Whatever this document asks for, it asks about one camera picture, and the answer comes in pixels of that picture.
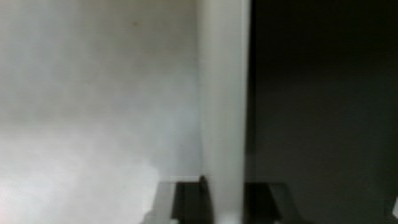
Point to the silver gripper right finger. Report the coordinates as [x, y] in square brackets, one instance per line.
[269, 205]

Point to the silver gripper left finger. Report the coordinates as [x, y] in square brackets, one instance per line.
[182, 205]

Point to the white desk top tray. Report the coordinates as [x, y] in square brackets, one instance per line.
[124, 76]

